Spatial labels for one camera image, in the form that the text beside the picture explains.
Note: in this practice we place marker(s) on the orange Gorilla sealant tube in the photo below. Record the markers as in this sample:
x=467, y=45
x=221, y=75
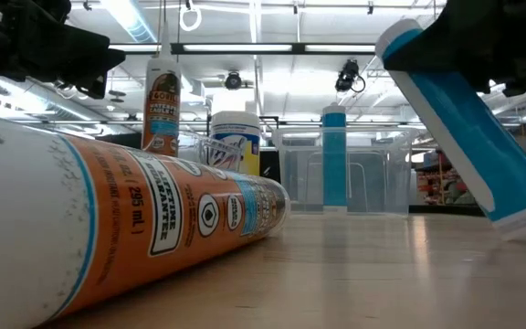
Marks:
x=108, y=219
x=160, y=114

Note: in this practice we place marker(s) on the black aluminium table frame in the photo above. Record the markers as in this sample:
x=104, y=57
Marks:
x=445, y=210

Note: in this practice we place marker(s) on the overhead LED light bar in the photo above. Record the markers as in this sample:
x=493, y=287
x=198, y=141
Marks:
x=176, y=48

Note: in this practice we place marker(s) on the black hanging camera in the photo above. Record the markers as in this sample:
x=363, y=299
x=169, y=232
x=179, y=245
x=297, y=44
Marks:
x=346, y=75
x=233, y=81

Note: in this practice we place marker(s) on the clear plastic bin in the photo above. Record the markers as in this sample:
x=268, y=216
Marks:
x=381, y=183

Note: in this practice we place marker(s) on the storage shelf rack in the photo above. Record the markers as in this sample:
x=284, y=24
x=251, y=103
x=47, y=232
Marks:
x=436, y=183

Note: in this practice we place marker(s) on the blue silicone tube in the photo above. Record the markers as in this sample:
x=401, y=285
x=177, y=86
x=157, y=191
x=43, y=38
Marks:
x=473, y=137
x=334, y=160

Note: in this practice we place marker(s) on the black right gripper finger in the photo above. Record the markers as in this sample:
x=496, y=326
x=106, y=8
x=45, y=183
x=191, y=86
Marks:
x=445, y=45

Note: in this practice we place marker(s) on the Lysol wipes canister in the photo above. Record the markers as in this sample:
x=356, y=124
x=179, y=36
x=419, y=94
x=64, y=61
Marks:
x=235, y=137

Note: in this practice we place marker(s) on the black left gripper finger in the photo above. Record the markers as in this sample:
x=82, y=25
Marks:
x=94, y=59

